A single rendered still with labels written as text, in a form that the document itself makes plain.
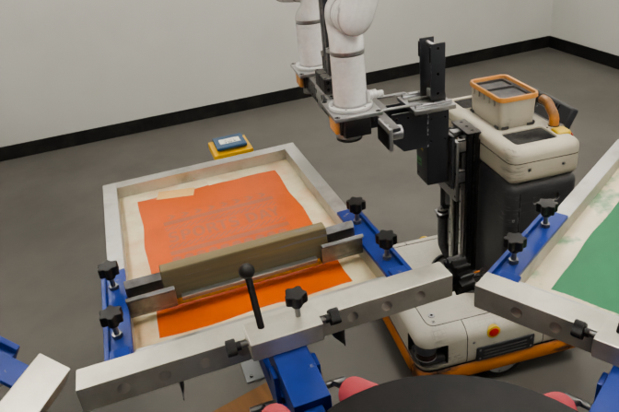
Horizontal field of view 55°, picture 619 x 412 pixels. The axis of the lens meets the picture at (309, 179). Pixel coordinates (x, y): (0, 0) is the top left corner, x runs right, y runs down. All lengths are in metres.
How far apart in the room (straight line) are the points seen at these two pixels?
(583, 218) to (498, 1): 4.52
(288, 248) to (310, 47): 0.94
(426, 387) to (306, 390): 0.41
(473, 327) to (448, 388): 1.65
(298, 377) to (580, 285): 0.62
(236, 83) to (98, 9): 1.19
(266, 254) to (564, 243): 0.66
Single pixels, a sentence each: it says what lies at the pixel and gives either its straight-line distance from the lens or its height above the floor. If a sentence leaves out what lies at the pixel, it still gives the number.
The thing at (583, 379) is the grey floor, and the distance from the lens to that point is 2.49.
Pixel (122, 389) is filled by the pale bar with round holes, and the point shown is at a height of 1.01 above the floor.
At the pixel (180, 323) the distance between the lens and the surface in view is 1.26.
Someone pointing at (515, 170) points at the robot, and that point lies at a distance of 1.97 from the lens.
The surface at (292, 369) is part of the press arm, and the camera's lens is 0.99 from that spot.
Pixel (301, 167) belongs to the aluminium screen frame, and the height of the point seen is 0.99.
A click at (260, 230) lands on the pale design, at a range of 1.49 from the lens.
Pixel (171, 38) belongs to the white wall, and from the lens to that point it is 4.85.
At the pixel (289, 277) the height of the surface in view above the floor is 0.95.
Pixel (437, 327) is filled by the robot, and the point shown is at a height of 0.28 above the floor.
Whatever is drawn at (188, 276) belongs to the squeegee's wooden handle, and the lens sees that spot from 1.25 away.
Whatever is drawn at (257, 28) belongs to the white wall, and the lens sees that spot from 4.96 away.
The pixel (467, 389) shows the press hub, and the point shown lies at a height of 1.32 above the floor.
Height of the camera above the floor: 1.73
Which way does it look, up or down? 27 degrees down
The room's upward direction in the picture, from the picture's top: 6 degrees counter-clockwise
